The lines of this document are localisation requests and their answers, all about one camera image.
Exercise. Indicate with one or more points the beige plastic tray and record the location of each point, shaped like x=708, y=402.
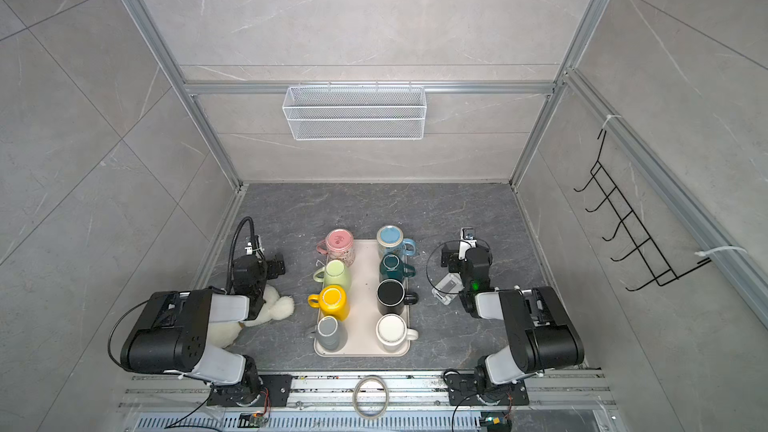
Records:
x=360, y=326

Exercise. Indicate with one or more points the grey mug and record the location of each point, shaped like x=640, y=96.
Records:
x=330, y=334

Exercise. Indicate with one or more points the white plush dog toy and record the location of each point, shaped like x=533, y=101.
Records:
x=275, y=308

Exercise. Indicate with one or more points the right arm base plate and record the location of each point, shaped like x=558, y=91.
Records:
x=463, y=390

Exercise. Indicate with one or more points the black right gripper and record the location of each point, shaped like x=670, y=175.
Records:
x=450, y=255

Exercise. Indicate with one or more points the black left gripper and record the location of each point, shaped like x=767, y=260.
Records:
x=273, y=265

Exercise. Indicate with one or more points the white wire mesh basket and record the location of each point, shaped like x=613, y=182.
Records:
x=361, y=112

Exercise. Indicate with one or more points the light green mug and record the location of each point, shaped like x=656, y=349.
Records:
x=334, y=272

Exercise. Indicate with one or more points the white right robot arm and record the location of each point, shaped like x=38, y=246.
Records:
x=540, y=334

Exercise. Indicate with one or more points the white mug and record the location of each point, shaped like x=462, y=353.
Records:
x=393, y=333

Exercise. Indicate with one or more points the blue butterfly mug yellow inside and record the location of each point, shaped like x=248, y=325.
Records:
x=391, y=240

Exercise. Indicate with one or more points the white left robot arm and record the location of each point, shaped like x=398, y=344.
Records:
x=174, y=335

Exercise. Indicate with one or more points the black wire hook rack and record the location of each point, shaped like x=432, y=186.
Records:
x=629, y=224

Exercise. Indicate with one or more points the black mug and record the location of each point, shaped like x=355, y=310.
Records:
x=393, y=298

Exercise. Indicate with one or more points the pink ghost pattern mug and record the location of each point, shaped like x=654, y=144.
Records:
x=338, y=245

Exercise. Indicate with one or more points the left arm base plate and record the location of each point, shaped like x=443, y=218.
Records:
x=275, y=387

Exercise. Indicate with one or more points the dark green mug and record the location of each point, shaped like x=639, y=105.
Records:
x=393, y=267

